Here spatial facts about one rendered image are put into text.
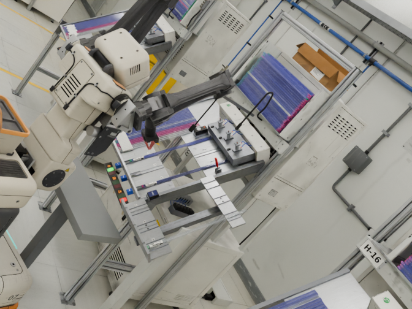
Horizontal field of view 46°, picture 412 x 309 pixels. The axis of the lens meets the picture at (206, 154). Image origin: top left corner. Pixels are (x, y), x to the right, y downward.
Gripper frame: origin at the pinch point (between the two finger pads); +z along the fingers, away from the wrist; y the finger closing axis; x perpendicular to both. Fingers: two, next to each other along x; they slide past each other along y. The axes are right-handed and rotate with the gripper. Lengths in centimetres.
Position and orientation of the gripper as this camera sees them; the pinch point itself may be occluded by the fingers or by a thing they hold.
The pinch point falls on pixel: (149, 148)
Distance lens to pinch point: 254.4
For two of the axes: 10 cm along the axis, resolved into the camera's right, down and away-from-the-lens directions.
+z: -1.1, 7.8, 6.2
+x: -9.2, 1.5, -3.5
